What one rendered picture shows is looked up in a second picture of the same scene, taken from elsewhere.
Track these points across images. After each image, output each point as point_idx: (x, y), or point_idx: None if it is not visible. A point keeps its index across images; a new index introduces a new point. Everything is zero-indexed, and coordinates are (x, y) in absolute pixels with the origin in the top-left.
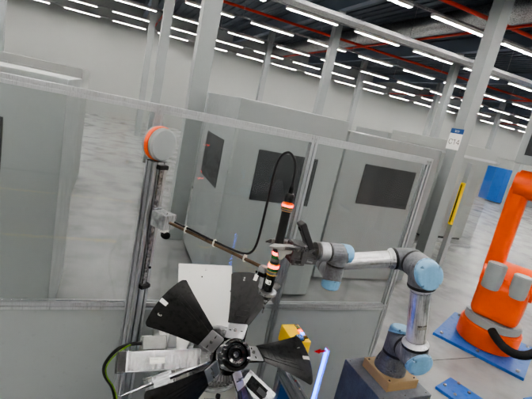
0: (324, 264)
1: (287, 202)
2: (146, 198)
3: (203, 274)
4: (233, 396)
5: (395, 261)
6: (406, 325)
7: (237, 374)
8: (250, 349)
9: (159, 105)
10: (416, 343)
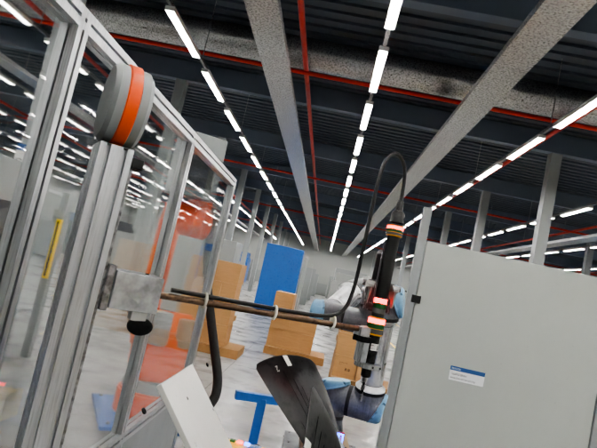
0: (356, 312)
1: (402, 223)
2: (99, 241)
3: (186, 393)
4: None
5: (361, 296)
6: (331, 377)
7: None
8: None
9: (87, 12)
10: (380, 386)
